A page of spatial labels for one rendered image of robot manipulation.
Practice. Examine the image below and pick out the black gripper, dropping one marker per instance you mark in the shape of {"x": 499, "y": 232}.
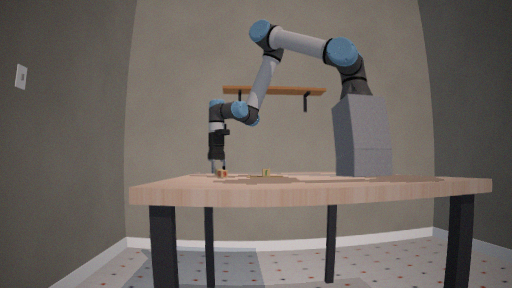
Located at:
{"x": 216, "y": 143}

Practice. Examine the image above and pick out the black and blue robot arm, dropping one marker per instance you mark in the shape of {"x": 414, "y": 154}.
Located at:
{"x": 273, "y": 40}

